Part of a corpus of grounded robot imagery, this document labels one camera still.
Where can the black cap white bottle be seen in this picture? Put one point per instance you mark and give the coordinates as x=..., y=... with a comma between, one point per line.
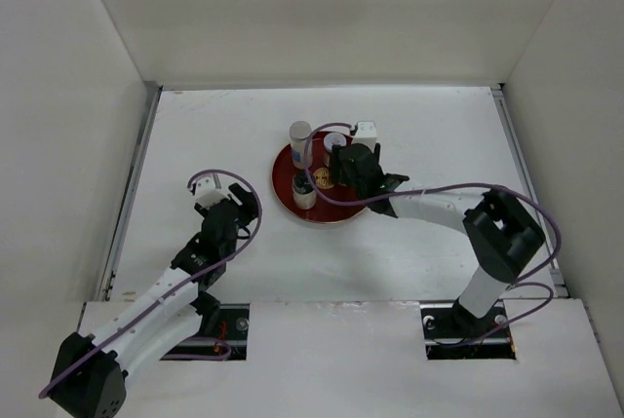
x=303, y=193

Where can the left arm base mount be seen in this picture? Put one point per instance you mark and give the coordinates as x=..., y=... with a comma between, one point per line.
x=222, y=334

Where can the purple lid pepper jar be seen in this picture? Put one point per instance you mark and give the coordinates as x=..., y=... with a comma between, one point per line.
x=330, y=141

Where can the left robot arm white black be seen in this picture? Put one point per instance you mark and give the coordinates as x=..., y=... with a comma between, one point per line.
x=93, y=373

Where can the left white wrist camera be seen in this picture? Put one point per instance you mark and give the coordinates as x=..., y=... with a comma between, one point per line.
x=206, y=189

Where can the silver lid clear spice bottle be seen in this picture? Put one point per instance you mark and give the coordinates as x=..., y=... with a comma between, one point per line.
x=301, y=152

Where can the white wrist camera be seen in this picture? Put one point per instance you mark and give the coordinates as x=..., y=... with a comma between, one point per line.
x=365, y=133
x=206, y=189

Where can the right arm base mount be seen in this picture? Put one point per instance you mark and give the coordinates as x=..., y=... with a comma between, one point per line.
x=447, y=338

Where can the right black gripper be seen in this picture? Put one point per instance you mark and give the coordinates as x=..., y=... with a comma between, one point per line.
x=337, y=168

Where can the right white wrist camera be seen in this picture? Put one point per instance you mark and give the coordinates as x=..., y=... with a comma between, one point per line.
x=365, y=133

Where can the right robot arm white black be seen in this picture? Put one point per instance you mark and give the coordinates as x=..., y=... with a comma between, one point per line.
x=501, y=232

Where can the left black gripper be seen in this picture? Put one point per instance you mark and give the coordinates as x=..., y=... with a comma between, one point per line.
x=247, y=201

